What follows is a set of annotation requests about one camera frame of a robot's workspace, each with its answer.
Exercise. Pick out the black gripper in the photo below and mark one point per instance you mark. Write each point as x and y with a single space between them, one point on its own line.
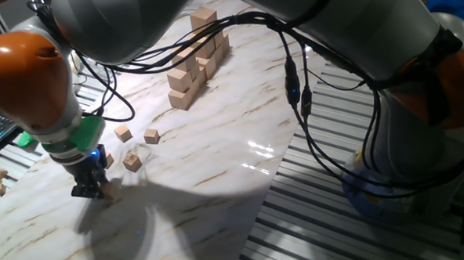
86 167

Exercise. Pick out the small wooden cube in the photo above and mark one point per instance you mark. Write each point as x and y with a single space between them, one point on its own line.
152 136
132 162
110 191
109 160
123 133

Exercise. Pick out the blue bag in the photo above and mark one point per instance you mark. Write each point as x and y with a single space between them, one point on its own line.
452 6

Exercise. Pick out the marble pattern sheet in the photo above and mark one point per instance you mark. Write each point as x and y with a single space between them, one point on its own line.
217 154

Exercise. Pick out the large wooden block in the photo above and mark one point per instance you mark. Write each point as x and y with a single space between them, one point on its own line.
225 43
205 49
219 38
184 60
179 80
207 67
179 100
203 15

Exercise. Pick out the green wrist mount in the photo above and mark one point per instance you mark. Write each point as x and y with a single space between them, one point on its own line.
87 132

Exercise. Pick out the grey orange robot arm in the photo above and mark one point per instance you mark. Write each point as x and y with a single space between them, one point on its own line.
368 22

